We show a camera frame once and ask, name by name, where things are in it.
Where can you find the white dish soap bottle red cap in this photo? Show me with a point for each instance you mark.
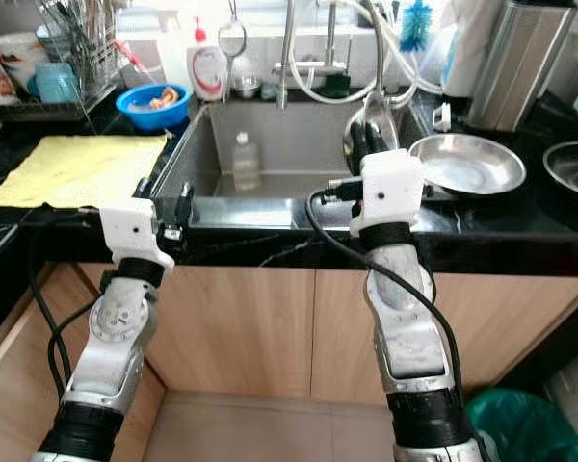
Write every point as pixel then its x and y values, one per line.
pixel 207 72

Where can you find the blue plastic bowl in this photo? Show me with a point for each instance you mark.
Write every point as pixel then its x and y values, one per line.
pixel 154 119

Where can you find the large steel plate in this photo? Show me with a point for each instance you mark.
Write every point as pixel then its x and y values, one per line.
pixel 472 166

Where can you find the steel plate with cup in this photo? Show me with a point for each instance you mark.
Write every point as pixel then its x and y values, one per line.
pixel 564 173

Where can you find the small round mesh strainer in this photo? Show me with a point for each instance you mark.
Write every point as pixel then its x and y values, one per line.
pixel 232 38

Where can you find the yellow cleaning cloth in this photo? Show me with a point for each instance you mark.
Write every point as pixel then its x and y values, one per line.
pixel 77 171

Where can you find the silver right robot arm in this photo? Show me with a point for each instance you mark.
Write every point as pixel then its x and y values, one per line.
pixel 414 351

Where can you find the steel knife block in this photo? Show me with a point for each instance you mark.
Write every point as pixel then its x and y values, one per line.
pixel 520 67

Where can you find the white container blue label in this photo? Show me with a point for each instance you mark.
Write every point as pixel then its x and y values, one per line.
pixel 462 53

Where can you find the green trash bin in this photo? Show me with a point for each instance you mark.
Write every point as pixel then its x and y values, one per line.
pixel 525 428

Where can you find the steel tap with crossbar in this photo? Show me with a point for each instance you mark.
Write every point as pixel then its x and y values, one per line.
pixel 330 38

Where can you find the stainless steel sink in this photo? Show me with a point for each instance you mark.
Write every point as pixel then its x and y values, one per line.
pixel 299 140

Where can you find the small white plastic clip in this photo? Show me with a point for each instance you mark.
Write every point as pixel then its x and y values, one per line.
pixel 442 117

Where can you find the blue bottle brush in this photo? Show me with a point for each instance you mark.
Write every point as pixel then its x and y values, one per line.
pixel 416 27

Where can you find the clear plastic bottle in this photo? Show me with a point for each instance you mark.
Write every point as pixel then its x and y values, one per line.
pixel 247 168

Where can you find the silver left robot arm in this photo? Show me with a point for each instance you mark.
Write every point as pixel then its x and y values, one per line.
pixel 111 361

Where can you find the wooden cabinet side panel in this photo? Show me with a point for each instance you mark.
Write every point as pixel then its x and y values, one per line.
pixel 10 385

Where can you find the orange food scraps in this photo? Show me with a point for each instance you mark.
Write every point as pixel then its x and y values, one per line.
pixel 162 97

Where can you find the steel spring neck faucet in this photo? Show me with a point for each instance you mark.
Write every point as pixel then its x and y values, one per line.
pixel 287 53

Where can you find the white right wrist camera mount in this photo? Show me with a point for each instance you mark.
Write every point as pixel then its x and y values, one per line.
pixel 390 188

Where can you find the teal mug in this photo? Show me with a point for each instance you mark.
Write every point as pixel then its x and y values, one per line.
pixel 58 84

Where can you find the steel bowl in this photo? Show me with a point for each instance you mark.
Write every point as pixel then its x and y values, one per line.
pixel 366 108

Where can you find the dark green sponge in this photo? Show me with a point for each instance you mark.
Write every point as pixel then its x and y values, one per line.
pixel 334 87

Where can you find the wooden cabinet door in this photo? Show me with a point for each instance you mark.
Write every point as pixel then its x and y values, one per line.
pixel 241 332
pixel 520 327

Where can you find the small steel cup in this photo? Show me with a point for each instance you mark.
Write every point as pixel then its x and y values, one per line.
pixel 246 89

